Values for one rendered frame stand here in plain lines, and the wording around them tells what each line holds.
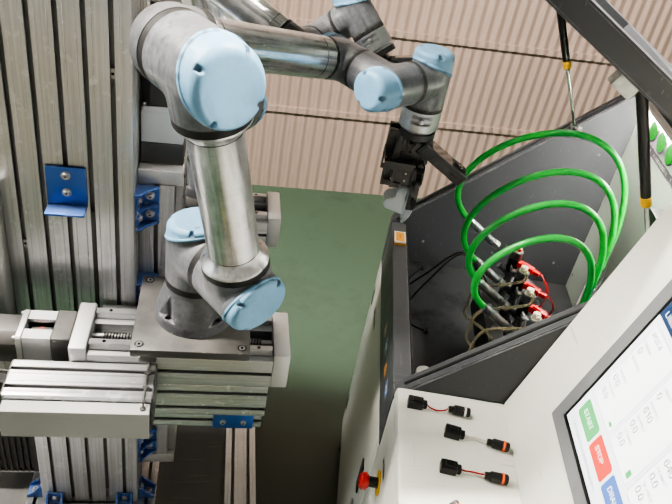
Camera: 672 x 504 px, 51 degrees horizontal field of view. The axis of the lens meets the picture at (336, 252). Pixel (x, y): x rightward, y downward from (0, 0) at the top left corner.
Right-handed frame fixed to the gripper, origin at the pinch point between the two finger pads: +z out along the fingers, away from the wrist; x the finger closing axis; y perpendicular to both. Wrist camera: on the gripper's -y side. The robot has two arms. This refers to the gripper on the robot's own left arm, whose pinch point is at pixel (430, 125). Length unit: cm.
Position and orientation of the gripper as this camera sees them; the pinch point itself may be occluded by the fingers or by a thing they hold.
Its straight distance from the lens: 164.9
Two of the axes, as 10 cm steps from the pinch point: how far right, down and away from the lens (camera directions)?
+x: -2.2, 3.4, -9.2
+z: 5.0, 8.4, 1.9
